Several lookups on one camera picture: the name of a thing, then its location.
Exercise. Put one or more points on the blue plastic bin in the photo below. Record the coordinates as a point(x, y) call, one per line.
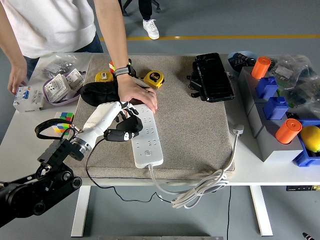
point(303, 157)

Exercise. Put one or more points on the light blue bowl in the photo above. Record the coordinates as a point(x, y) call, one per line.
point(235, 71)

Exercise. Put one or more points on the person in white shoes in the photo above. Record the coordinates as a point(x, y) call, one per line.
point(151, 28)

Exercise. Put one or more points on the purple tray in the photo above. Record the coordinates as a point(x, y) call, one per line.
point(66, 102)

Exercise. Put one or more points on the black plug adapter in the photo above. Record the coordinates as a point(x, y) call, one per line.
point(132, 125)

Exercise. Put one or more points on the yellow lemon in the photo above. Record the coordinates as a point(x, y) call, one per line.
point(312, 138)

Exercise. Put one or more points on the black electronic device case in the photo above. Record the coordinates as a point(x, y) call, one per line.
point(215, 77)

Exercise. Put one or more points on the white circuit breaker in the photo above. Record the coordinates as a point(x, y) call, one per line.
point(30, 100)

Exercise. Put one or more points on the person's right hand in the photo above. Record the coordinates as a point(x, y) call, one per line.
point(17, 77)

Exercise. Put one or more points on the clear bag of screws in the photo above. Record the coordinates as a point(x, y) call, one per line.
point(60, 65)

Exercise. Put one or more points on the black wristwatch grey band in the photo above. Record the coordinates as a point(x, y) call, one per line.
point(121, 71)

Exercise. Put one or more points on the person's right forearm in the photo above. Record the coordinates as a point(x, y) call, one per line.
point(11, 42)

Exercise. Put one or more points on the white table leg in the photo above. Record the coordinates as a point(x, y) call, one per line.
point(81, 212)
point(261, 212)

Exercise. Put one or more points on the colourful puzzle cube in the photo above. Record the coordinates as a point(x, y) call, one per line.
point(111, 68)
point(65, 117)

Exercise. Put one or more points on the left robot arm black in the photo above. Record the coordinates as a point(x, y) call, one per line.
point(30, 197)

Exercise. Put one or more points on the orange cylinder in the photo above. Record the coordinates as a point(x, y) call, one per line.
point(261, 67)
point(288, 131)

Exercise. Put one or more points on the clear bag with white label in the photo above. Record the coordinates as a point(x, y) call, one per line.
point(283, 71)

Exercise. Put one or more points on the black desk control panel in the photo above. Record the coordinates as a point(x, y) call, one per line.
point(297, 188)

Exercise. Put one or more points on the person's left forearm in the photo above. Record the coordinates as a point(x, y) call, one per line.
point(115, 37)

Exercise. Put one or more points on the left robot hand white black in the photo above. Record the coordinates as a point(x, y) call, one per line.
point(100, 120)

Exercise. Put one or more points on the black cloth pouch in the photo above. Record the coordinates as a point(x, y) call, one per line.
point(97, 92)

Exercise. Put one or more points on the black component packets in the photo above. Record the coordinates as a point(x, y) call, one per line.
point(240, 61)

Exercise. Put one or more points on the black office chair base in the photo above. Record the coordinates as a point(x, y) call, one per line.
point(158, 10)

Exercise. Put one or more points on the grey-brown mat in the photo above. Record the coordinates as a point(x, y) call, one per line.
point(190, 130)

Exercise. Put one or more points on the person's left hand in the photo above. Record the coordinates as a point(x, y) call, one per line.
point(135, 93)

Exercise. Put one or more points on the white wall socket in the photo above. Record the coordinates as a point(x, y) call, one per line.
point(75, 78)
point(57, 87)

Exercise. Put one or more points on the yellow tape measure black face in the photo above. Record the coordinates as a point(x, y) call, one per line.
point(103, 76)

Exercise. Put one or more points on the blue plastic block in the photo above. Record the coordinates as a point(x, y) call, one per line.
point(267, 87)
point(276, 108)

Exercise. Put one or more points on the clear bag of dark parts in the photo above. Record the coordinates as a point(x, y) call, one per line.
point(305, 95)

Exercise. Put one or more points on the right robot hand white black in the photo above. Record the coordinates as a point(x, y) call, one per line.
point(307, 237)

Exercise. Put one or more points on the yellow tape measure 5m print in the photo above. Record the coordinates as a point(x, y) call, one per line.
point(153, 78)

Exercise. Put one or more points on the white power strip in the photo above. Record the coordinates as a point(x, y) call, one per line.
point(150, 150)

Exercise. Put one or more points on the grey block holder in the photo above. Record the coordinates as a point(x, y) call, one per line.
point(272, 155)
point(246, 90)

